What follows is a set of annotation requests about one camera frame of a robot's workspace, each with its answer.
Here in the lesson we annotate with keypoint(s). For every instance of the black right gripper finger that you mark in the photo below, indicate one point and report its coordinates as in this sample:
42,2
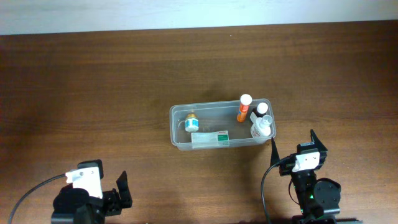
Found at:
319,145
274,153

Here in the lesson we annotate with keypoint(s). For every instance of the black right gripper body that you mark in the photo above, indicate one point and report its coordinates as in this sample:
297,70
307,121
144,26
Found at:
288,168

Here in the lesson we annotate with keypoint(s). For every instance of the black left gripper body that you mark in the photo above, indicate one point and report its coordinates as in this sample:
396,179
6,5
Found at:
114,199

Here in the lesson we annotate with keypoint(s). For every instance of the clear spray bottle white label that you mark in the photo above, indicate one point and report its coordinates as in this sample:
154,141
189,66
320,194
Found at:
261,126

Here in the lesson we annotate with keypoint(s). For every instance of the white Panadol box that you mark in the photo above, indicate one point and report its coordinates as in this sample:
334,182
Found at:
210,140

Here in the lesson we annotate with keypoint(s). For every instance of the orange Redoxon tube white cap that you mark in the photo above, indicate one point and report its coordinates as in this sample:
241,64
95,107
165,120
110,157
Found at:
245,101

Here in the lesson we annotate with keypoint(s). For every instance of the small jar with gold lid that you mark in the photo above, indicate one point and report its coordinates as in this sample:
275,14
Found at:
191,123

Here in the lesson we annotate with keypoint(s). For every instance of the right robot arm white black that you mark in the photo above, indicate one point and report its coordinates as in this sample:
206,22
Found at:
318,199

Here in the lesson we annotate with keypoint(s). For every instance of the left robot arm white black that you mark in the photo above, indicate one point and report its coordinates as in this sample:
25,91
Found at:
83,201

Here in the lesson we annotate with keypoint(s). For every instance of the clear plastic container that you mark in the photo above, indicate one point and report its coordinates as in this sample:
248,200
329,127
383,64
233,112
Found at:
213,117

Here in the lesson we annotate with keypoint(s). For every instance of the dark bottle with white cap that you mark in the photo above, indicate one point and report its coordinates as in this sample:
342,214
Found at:
260,110

